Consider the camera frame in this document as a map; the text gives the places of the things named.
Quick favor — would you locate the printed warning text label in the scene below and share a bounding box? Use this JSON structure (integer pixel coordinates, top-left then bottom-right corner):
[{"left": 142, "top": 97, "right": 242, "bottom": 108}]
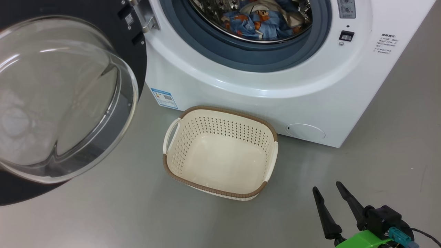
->
[{"left": 374, "top": 33, "right": 400, "bottom": 55}]

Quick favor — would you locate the cream and blue cartoon garment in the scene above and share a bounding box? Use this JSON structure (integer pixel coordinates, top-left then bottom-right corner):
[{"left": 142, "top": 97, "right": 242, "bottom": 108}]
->
[{"left": 241, "top": 0, "right": 307, "bottom": 40}]

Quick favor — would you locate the cream perforated laundry basket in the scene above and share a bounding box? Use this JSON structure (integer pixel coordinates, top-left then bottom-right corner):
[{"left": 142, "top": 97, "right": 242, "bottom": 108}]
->
[{"left": 163, "top": 106, "right": 278, "bottom": 201}]

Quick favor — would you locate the white front-load washing machine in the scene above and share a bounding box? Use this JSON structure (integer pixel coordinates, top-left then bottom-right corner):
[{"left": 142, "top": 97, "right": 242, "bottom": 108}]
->
[{"left": 144, "top": 0, "right": 437, "bottom": 148}]

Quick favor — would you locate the round white filter cover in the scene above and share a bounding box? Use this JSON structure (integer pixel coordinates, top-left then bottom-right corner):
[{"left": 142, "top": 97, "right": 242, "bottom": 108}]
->
[{"left": 285, "top": 123, "right": 326, "bottom": 140}]

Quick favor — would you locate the black round washer door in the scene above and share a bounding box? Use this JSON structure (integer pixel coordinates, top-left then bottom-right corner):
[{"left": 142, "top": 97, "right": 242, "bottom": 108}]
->
[{"left": 0, "top": 0, "right": 148, "bottom": 206}]

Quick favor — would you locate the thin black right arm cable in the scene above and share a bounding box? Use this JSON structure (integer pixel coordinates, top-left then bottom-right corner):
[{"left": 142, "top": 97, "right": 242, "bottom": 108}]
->
[{"left": 410, "top": 227, "right": 441, "bottom": 247}]

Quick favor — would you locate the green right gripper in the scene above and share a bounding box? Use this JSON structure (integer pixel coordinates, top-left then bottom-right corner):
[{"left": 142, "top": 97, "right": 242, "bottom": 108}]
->
[{"left": 312, "top": 182, "right": 393, "bottom": 248}]

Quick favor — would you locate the metal door hinge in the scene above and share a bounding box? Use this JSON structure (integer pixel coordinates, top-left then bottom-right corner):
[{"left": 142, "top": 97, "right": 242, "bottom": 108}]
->
[{"left": 129, "top": 0, "right": 161, "bottom": 34}]

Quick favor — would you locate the blue energy label sticker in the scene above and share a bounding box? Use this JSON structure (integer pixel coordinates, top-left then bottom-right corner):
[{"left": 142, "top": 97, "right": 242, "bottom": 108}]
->
[{"left": 151, "top": 88, "right": 179, "bottom": 110}]

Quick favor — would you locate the stainless steel washing machine drum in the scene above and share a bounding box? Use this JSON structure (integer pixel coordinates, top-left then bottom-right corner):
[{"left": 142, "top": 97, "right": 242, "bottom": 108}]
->
[{"left": 189, "top": 0, "right": 313, "bottom": 44}]

